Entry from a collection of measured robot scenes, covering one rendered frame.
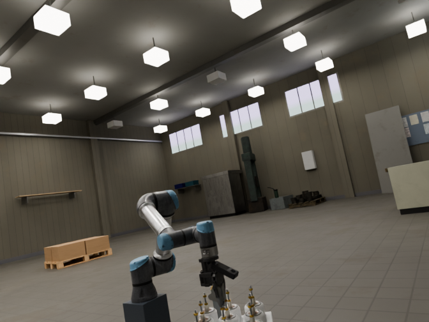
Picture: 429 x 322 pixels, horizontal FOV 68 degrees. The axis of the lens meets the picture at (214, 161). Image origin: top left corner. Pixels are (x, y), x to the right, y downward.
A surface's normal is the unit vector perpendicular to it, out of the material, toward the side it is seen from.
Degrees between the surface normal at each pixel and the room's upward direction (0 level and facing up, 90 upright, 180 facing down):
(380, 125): 83
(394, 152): 83
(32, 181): 90
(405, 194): 90
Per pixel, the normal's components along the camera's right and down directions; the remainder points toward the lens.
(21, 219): 0.79, -0.22
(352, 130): -0.58, 0.01
